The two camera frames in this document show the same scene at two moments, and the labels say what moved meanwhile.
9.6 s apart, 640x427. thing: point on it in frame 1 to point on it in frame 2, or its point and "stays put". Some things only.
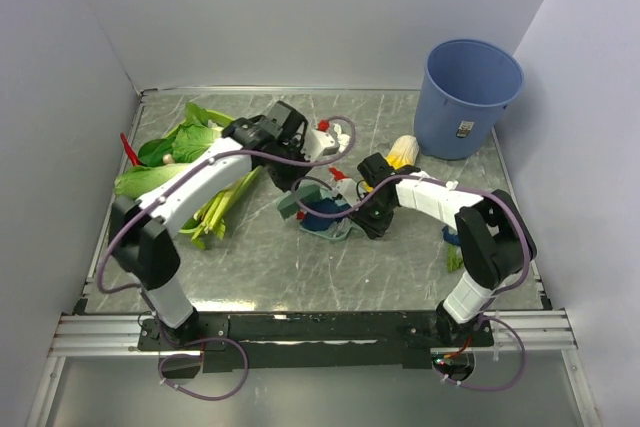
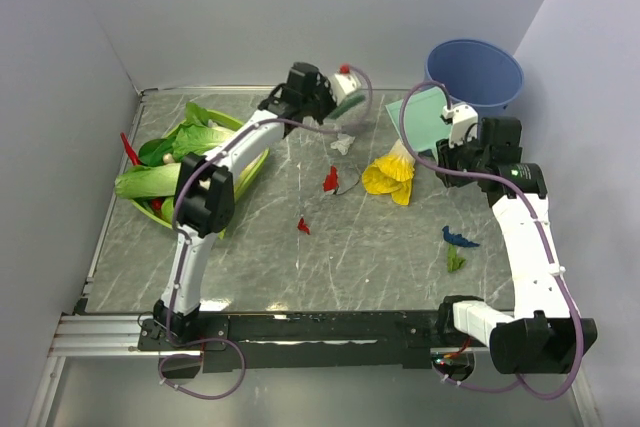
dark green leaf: x=152 y=152 stays put
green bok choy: x=139 y=178 stays put
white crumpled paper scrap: x=342 y=138 stays put
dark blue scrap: x=450 y=238 stays put
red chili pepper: x=130 y=151 stays put
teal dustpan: x=339 y=230 to x=424 y=126
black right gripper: x=373 y=228 to x=445 y=154
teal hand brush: x=290 y=204 to x=346 y=104
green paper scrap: x=454 y=261 stays put
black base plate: x=305 y=341 stays put
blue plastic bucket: x=465 y=88 stays put
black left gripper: x=285 y=183 to x=325 y=87
